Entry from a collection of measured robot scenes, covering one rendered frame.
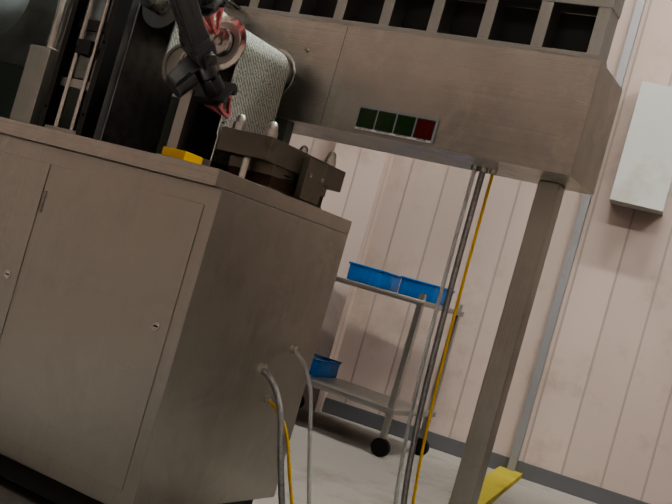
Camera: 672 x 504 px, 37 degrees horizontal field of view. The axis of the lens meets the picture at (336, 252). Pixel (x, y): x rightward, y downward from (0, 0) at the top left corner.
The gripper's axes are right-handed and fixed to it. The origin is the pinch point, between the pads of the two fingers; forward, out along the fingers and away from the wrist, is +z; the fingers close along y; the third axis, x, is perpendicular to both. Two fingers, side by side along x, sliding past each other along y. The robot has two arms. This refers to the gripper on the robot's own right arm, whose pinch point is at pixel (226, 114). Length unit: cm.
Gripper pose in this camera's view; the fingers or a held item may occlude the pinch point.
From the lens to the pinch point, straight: 264.4
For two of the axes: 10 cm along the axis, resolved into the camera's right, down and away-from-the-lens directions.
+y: 8.4, 2.3, -4.8
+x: 4.7, -7.6, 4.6
